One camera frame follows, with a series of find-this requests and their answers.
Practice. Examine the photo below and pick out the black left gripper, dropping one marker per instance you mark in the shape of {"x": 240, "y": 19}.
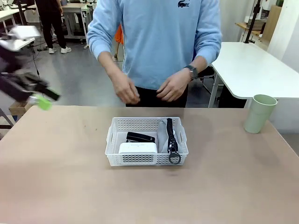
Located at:
{"x": 16, "y": 87}

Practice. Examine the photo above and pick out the black stapler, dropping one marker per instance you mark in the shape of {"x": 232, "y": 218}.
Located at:
{"x": 140, "y": 137}

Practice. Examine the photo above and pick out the white box device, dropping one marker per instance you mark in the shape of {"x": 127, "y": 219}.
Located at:
{"x": 137, "y": 148}

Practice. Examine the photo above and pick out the grey Campus pencil case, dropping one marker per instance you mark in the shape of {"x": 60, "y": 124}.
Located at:
{"x": 171, "y": 137}

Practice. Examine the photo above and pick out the person's right forearm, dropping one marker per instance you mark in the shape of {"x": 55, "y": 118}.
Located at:
{"x": 109, "y": 61}

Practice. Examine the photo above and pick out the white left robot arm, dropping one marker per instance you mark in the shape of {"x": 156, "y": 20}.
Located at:
{"x": 7, "y": 56}

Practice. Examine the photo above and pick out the person's left forearm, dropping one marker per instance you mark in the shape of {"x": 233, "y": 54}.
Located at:
{"x": 199, "y": 64}

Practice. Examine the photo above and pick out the white perforated plastic basket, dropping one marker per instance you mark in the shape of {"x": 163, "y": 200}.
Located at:
{"x": 112, "y": 151}

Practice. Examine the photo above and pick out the person's right hand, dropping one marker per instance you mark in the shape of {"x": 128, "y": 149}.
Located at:
{"x": 125, "y": 89}

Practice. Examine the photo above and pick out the person's left hand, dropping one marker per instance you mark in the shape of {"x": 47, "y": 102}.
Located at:
{"x": 172, "y": 87}

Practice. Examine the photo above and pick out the low brown cardboard box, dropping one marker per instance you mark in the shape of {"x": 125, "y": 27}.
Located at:
{"x": 19, "y": 109}

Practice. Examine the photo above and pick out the small white table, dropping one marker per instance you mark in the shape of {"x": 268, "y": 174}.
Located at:
{"x": 16, "y": 44}

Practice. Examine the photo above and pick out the background person in black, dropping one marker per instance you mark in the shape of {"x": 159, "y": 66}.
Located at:
{"x": 52, "y": 23}

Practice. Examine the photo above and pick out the white background desk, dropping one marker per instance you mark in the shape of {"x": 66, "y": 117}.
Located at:
{"x": 77, "y": 21}

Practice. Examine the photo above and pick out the background person in orange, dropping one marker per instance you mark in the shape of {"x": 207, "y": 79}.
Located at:
{"x": 118, "y": 39}

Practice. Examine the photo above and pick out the person in light blue sweater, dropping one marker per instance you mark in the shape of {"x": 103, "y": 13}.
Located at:
{"x": 158, "y": 35}

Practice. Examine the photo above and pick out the dark wrist watch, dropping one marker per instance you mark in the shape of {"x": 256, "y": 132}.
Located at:
{"x": 192, "y": 72}

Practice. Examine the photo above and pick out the black chair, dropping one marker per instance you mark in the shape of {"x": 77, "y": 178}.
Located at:
{"x": 210, "y": 79}

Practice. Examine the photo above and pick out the large white table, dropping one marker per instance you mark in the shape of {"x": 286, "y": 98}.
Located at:
{"x": 252, "y": 67}

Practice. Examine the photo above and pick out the light green plastic cup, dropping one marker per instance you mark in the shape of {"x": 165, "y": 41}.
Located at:
{"x": 259, "y": 114}

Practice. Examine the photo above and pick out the black tripod stand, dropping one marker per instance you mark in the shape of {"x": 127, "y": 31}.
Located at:
{"x": 252, "y": 21}

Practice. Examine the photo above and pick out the tall cardboard box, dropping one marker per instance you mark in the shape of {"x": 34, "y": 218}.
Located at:
{"x": 272, "y": 23}

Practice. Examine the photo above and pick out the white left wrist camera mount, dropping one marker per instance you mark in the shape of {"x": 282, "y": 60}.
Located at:
{"x": 26, "y": 32}

